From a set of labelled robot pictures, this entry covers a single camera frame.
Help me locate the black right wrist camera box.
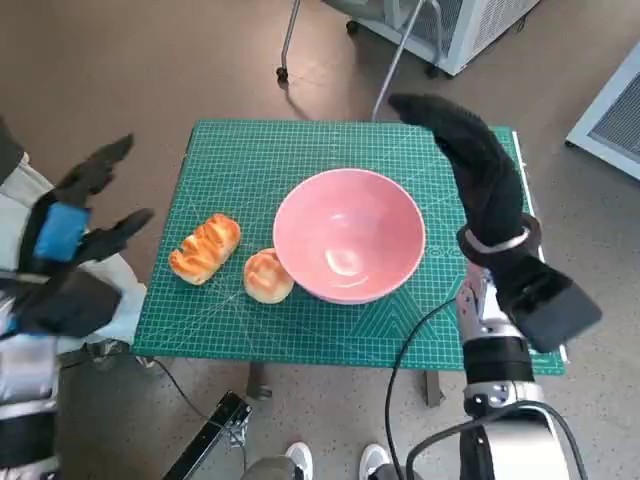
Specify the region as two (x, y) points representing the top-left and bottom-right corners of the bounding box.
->
(492, 254), (604, 354)

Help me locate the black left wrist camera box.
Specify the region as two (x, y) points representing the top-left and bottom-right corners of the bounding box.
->
(7, 269), (124, 341)

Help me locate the white unit with grille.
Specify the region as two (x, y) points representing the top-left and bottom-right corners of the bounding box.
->
(565, 42), (640, 182)

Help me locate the green cutting mat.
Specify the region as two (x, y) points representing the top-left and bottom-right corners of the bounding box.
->
(133, 118), (569, 377)

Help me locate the thin black floor cable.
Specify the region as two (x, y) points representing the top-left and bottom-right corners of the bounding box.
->
(147, 357), (236, 431)

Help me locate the black metal frame bar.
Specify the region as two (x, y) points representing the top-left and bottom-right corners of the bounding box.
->
(162, 391), (251, 480)

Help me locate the grey metal table leg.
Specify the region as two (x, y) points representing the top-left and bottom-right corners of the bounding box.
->
(247, 364), (274, 401)
(424, 369), (444, 407)

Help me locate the person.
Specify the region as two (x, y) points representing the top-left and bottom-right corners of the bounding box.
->
(0, 114), (147, 351)

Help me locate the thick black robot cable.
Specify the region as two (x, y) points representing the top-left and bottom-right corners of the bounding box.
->
(405, 399), (591, 480)

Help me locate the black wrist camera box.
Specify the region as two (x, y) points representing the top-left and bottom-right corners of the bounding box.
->
(492, 254), (604, 354)
(7, 269), (124, 341)

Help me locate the pink bowl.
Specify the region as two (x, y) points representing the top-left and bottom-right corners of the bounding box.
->
(272, 168), (427, 305)

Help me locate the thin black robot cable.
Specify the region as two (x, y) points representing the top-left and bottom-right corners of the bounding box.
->
(383, 293), (471, 474)

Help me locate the white vented cabinet on casters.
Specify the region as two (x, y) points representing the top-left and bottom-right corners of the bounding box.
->
(344, 0), (544, 79)

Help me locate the round toy bread bun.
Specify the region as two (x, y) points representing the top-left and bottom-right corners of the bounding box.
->
(243, 247), (295, 305)

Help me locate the long toy bread loaf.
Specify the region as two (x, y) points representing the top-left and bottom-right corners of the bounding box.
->
(168, 213), (242, 287)

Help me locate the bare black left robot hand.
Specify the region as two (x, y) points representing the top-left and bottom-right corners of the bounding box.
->
(19, 132), (155, 277)

